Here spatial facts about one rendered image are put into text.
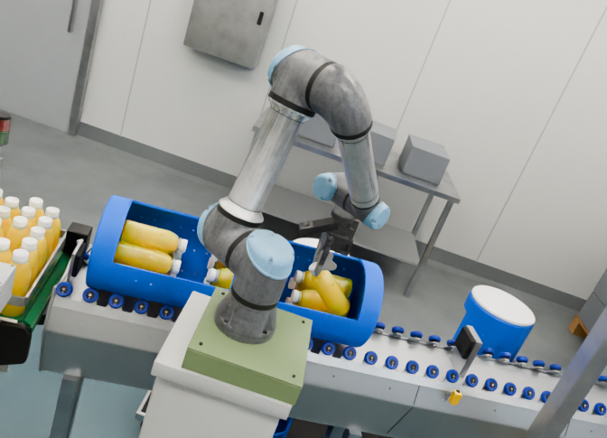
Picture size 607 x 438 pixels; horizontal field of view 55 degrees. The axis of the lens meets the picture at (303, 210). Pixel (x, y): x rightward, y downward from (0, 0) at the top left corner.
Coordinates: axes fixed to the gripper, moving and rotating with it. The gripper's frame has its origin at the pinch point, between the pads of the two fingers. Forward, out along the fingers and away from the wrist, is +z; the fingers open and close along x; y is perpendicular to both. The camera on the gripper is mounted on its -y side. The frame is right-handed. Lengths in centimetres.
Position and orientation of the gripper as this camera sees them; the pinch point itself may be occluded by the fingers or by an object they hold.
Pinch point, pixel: (314, 268)
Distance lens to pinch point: 179.1
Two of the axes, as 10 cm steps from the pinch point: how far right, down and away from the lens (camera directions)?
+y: 9.4, 2.6, 2.1
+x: -0.9, -4.1, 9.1
